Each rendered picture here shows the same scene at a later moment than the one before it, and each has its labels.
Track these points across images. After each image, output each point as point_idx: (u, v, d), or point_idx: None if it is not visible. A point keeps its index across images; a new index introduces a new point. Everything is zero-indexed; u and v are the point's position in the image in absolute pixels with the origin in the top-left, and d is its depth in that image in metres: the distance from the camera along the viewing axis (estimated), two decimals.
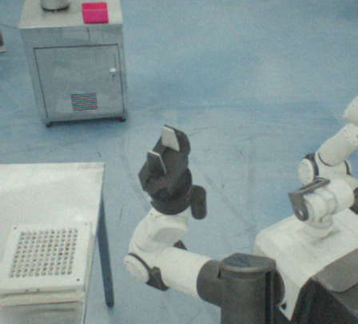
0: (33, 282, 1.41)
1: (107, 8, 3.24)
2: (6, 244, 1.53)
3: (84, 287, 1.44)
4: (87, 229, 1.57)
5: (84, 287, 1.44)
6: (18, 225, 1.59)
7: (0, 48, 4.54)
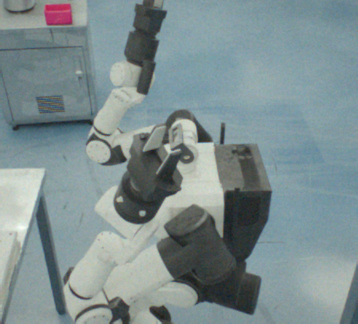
0: None
1: (71, 9, 3.21)
2: None
3: (0, 300, 1.41)
4: (11, 239, 1.54)
5: (1, 300, 1.41)
6: None
7: None
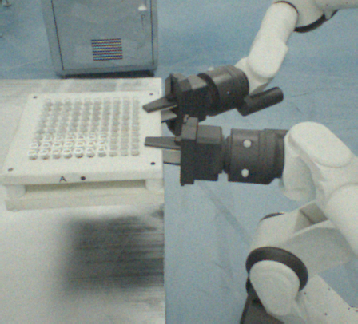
0: (74, 167, 0.77)
1: None
2: (22, 116, 0.89)
3: (161, 179, 0.80)
4: None
5: (161, 180, 0.80)
6: (41, 93, 0.95)
7: (5, 1, 3.97)
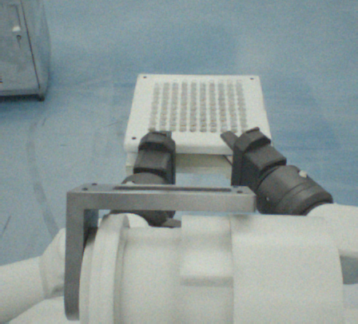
0: (141, 101, 0.93)
1: None
2: (218, 76, 1.01)
3: (133, 159, 0.84)
4: None
5: (135, 160, 0.85)
6: (258, 81, 0.99)
7: None
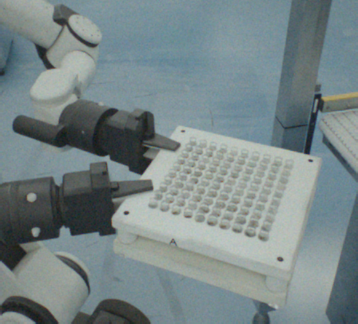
0: (251, 147, 0.82)
1: None
2: (298, 226, 0.68)
3: None
4: (129, 200, 0.71)
5: None
6: (271, 264, 0.62)
7: None
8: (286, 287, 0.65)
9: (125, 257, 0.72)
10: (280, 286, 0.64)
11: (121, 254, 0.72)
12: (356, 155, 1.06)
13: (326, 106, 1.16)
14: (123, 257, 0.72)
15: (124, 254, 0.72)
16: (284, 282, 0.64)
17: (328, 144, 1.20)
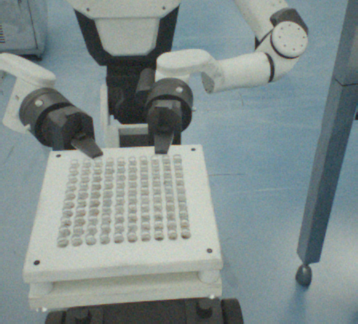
0: (200, 199, 0.71)
1: None
2: (91, 265, 0.62)
3: None
4: (74, 152, 0.80)
5: None
6: (27, 258, 0.63)
7: None
8: (39, 295, 0.64)
9: None
10: (30, 286, 0.64)
11: None
12: None
13: None
14: None
15: None
16: (31, 284, 0.63)
17: None
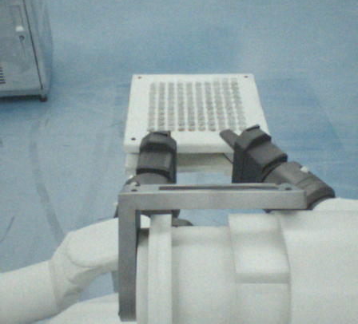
0: (137, 102, 0.93)
1: None
2: (212, 74, 1.01)
3: (133, 160, 0.84)
4: None
5: (135, 161, 0.84)
6: (252, 78, 1.00)
7: None
8: None
9: None
10: None
11: None
12: None
13: None
14: None
15: None
16: None
17: None
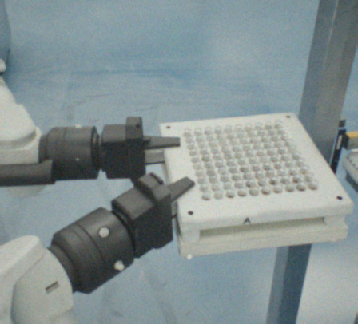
0: (235, 121, 0.88)
1: None
2: (327, 167, 0.77)
3: None
4: (181, 201, 0.71)
5: None
6: (336, 204, 0.71)
7: None
8: (343, 220, 0.75)
9: (193, 257, 0.72)
10: (343, 221, 0.73)
11: (188, 256, 0.72)
12: None
13: (352, 143, 1.04)
14: (191, 258, 0.72)
15: (192, 255, 0.72)
16: (345, 215, 0.73)
17: (353, 183, 1.09)
